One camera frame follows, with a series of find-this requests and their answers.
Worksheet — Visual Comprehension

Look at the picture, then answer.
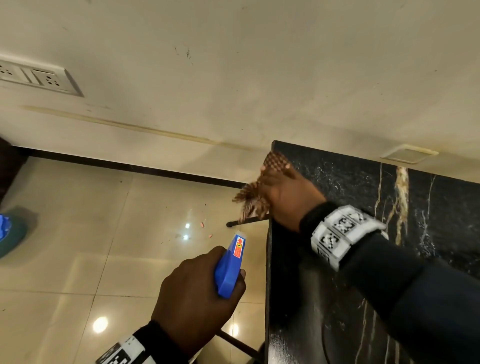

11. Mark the person's left hand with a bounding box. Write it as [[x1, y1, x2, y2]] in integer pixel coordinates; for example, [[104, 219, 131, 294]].
[[151, 246, 247, 356]]

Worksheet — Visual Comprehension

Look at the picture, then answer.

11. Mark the brown checked cloth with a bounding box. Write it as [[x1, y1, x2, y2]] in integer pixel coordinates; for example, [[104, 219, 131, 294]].
[[232, 151, 293, 223]]

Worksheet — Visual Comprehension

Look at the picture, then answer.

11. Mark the white wall socket panel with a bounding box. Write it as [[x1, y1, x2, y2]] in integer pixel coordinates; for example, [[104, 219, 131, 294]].
[[0, 55, 84, 98]]

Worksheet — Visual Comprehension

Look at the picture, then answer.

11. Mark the white marker wrist band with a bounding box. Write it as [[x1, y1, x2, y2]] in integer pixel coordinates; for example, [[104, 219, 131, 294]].
[[95, 335, 156, 364], [310, 205, 389, 271]]

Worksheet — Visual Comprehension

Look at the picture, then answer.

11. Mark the person's left forearm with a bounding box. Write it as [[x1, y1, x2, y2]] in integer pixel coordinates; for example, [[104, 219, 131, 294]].
[[95, 320, 192, 364]]

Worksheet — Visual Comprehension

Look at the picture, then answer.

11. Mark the person's right forearm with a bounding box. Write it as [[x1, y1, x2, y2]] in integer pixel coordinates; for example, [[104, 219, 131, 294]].
[[299, 202, 480, 364]]

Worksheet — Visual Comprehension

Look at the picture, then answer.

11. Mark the blue spray bottle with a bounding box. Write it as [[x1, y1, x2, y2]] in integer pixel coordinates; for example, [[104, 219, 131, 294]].
[[214, 232, 247, 299]]

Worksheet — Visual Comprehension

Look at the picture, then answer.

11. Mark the blue plastic container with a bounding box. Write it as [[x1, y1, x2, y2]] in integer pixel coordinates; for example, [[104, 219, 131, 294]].
[[0, 214, 28, 259]]

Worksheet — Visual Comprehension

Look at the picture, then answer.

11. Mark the dark furniture piece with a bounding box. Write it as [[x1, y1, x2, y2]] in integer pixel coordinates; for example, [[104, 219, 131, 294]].
[[0, 137, 29, 204]]

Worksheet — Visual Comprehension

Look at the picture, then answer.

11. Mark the person's right hand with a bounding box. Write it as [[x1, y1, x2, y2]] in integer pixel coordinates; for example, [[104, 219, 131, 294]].
[[259, 164, 327, 232]]

